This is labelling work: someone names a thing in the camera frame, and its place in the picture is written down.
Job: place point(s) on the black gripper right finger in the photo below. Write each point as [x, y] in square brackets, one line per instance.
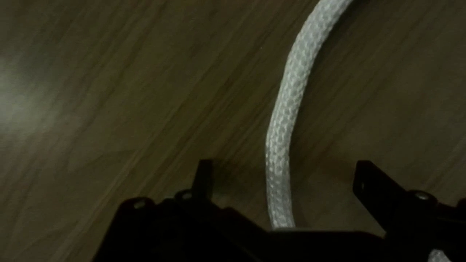
[381, 198]

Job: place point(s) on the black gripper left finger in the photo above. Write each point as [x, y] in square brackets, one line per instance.
[203, 179]

